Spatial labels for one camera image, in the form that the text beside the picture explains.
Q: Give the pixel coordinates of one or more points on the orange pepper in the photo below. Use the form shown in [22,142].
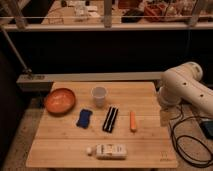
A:
[133,126]

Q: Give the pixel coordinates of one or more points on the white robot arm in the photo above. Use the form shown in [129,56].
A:
[183,82]

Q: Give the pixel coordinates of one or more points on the orange ceramic bowl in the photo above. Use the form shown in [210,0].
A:
[60,101]

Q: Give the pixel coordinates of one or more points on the clear plastic cup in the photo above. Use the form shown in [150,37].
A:
[99,96]

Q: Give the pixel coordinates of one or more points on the blue sponge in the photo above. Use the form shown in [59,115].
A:
[84,118]

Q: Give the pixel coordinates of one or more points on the wooden table board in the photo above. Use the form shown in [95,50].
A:
[60,143]

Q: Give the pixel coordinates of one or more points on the black white striped block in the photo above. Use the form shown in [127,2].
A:
[110,119]

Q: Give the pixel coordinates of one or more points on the white plastic bottle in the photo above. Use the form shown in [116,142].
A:
[108,151]

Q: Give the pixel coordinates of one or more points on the grey metal beam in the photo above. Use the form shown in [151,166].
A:
[43,82]

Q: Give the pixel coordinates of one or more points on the dark blue floor box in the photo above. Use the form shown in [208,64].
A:
[207,128]

